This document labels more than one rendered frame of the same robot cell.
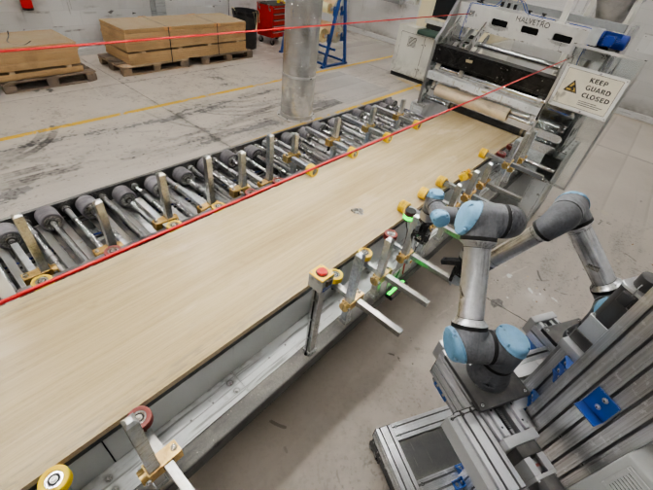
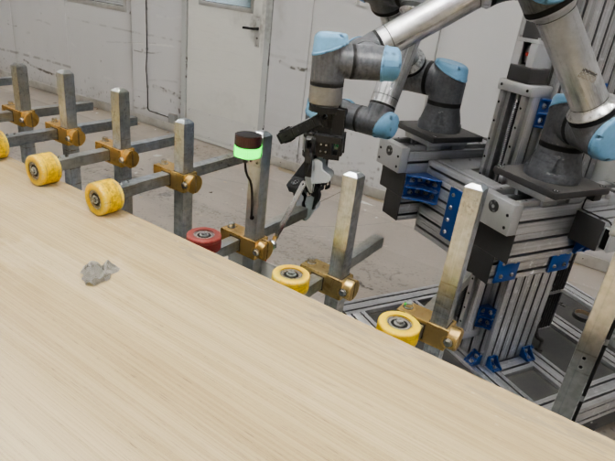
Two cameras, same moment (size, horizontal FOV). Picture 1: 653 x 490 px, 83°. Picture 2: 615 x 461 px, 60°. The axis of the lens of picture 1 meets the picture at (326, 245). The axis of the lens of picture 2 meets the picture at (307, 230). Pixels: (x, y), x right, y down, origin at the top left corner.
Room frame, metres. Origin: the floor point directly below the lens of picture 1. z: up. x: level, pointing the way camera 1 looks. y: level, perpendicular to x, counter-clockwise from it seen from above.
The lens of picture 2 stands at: (1.55, 0.75, 1.46)
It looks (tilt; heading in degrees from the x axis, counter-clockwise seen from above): 25 degrees down; 266
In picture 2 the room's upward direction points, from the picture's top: 7 degrees clockwise
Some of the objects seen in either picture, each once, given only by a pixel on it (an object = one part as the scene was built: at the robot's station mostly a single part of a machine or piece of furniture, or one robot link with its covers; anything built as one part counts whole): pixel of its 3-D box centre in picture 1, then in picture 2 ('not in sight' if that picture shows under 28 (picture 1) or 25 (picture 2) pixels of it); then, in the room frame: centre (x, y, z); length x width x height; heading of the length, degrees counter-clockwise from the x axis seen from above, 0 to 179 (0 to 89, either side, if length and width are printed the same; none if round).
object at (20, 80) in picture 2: (477, 192); (26, 135); (2.40, -1.03, 0.88); 0.03 x 0.03 x 0.48; 54
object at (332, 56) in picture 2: (433, 201); (330, 58); (1.46, -0.45, 1.31); 0.09 x 0.08 x 0.11; 6
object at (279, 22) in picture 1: (274, 22); not in sight; (9.66, 2.03, 0.41); 0.76 x 0.48 x 0.81; 152
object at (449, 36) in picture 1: (496, 112); not in sight; (4.05, -1.55, 0.95); 1.65 x 0.70 x 1.90; 54
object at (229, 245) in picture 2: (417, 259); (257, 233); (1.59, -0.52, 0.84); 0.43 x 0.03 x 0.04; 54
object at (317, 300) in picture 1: (313, 321); (588, 350); (0.98, 0.00, 0.93); 0.05 x 0.04 x 0.45; 144
